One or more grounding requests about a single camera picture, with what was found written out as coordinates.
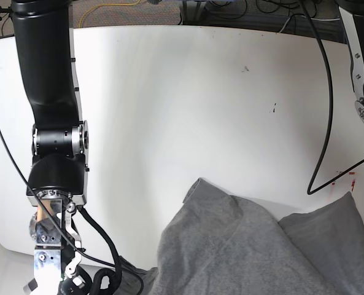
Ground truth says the grey T-shirt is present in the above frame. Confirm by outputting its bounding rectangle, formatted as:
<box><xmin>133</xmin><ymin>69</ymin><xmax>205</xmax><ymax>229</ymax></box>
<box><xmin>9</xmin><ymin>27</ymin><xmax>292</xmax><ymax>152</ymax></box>
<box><xmin>118</xmin><ymin>179</ymin><xmax>364</xmax><ymax>294</ymax></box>

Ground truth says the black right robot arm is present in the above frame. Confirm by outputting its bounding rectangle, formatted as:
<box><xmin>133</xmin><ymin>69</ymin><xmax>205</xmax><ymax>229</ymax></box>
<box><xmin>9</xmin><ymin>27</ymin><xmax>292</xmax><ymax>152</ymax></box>
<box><xmin>11</xmin><ymin>1</ymin><xmax>92</xmax><ymax>294</ymax></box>

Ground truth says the red tape rectangle marking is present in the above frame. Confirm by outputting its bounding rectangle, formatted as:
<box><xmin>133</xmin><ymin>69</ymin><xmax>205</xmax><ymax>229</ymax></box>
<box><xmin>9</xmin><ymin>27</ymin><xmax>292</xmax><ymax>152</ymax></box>
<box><xmin>331</xmin><ymin>171</ymin><xmax>357</xmax><ymax>194</ymax></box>

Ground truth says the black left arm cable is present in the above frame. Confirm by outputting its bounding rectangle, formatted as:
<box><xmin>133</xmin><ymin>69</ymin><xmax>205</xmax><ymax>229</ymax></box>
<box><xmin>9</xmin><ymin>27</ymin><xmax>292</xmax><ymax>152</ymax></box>
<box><xmin>298</xmin><ymin>0</ymin><xmax>364</xmax><ymax>195</ymax></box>

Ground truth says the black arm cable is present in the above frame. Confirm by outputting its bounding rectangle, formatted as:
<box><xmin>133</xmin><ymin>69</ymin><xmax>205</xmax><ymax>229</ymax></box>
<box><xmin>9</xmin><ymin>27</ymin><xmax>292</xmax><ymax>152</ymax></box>
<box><xmin>298</xmin><ymin>0</ymin><xmax>364</xmax><ymax>195</ymax></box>
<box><xmin>0</xmin><ymin>79</ymin><xmax>145</xmax><ymax>295</ymax></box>

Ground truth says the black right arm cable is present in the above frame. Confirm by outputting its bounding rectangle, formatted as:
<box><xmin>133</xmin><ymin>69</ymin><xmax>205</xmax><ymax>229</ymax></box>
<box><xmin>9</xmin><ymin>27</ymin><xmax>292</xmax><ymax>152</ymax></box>
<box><xmin>0</xmin><ymin>79</ymin><xmax>145</xmax><ymax>295</ymax></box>

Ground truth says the yellow cable on floor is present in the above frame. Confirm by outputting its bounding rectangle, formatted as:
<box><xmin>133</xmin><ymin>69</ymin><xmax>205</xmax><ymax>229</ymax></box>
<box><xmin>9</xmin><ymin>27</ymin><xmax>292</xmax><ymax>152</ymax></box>
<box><xmin>79</xmin><ymin>0</ymin><xmax>139</xmax><ymax>29</ymax></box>

